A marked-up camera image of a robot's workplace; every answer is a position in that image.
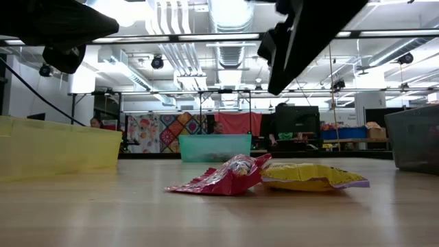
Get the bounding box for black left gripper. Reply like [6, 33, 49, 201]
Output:
[0, 0, 120, 75]

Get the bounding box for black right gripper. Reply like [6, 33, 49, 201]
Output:
[257, 0, 369, 97]

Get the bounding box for yellow candy packet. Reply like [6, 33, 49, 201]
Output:
[259, 163, 371, 192]

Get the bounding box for black computer monitor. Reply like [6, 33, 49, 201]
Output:
[274, 105, 320, 135]

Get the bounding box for orange hanging cloth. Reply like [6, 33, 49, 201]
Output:
[214, 112, 263, 136]

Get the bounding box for blue storage bin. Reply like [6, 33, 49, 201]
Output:
[320, 127, 368, 140]

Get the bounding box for wooden background table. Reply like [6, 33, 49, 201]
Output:
[322, 138, 390, 144]

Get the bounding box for brown cardboard box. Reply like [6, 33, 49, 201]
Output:
[366, 126, 388, 140]

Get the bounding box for floral hanging cloth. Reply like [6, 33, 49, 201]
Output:
[126, 113, 161, 154]

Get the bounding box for yellow translucent plastic bin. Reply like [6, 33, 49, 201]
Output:
[0, 115, 123, 183]

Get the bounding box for teal translucent plastic bin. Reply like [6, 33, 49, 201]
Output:
[178, 134, 252, 163]

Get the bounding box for patchwork hanging quilt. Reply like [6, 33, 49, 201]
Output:
[159, 111, 209, 154]

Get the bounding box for grey translucent plastic bin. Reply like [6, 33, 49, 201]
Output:
[383, 104, 439, 176]

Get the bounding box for red Skittles packet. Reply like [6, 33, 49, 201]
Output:
[163, 153, 273, 197]

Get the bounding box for silver ventilation duct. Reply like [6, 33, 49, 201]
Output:
[207, 0, 257, 69]

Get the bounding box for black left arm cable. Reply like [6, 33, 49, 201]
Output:
[0, 57, 86, 127]

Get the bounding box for thin hanging cord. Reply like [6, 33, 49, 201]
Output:
[327, 44, 341, 152]

